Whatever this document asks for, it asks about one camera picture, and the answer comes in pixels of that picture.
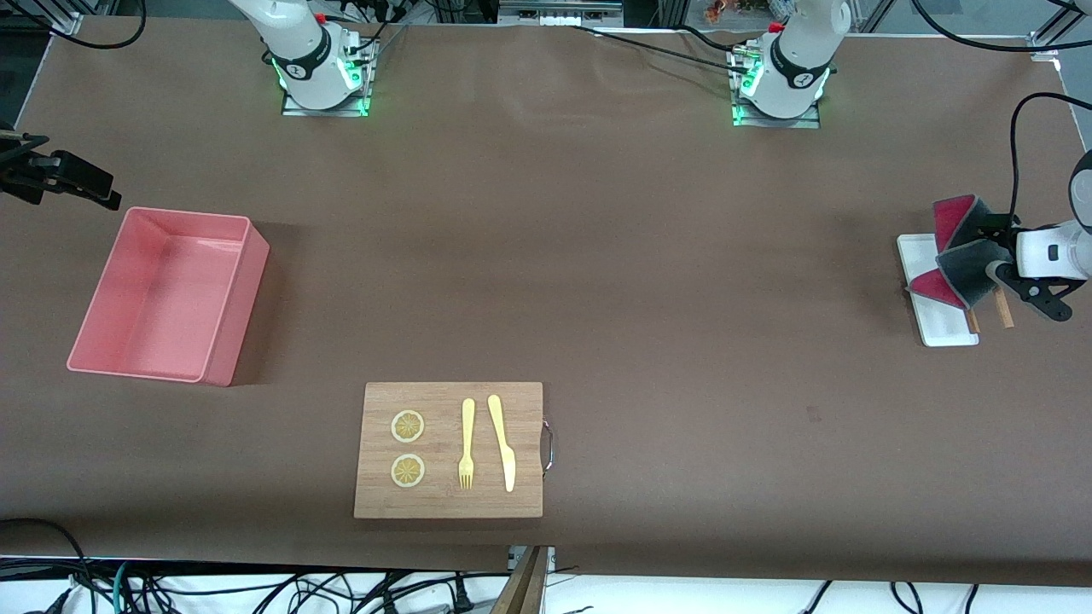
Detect grey and red cloth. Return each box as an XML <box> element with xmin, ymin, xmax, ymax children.
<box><xmin>906</xmin><ymin>194</ymin><xmax>1016</xmax><ymax>310</ymax></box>

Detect white rectangular tray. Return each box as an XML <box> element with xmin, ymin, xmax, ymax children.
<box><xmin>897</xmin><ymin>233</ymin><xmax>980</xmax><ymax>348</ymax></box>

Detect pink plastic bin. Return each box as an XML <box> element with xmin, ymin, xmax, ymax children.
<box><xmin>67</xmin><ymin>206</ymin><xmax>270</xmax><ymax>387</ymax></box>

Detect yellow plastic fork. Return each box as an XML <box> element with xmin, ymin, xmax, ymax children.
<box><xmin>458</xmin><ymin>398</ymin><xmax>476</xmax><ymax>490</ymax></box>

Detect wooden cutting board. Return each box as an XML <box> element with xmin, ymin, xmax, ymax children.
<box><xmin>354</xmin><ymin>382</ymin><xmax>544</xmax><ymax>519</ymax></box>

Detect yellow plastic knife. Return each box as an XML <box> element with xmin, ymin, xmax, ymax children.
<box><xmin>487</xmin><ymin>394</ymin><xmax>517</xmax><ymax>493</ymax></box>

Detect grey metal equipment box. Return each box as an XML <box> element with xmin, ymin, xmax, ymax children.
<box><xmin>499</xmin><ymin>0</ymin><xmax>624</xmax><ymax>26</ymax></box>

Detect wooden plank under table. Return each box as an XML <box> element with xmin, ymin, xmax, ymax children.
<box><xmin>491</xmin><ymin>546</ymin><xmax>551</xmax><ymax>614</ymax></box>

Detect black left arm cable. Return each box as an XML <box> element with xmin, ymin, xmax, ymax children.
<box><xmin>911</xmin><ymin>0</ymin><xmax>1092</xmax><ymax>235</ymax></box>

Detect black cable by frame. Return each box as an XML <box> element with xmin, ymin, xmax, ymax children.
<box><xmin>0</xmin><ymin>0</ymin><xmax>150</xmax><ymax>50</ymax></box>

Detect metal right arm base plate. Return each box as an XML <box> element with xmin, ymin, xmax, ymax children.
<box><xmin>282</xmin><ymin>38</ymin><xmax>376</xmax><ymax>119</ymax></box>

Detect black floor cable loop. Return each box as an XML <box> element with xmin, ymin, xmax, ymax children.
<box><xmin>0</xmin><ymin>518</ymin><xmax>90</xmax><ymax>598</ymax></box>

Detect black cable across table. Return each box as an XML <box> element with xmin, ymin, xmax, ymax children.
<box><xmin>572</xmin><ymin>24</ymin><xmax>756</xmax><ymax>73</ymax></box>

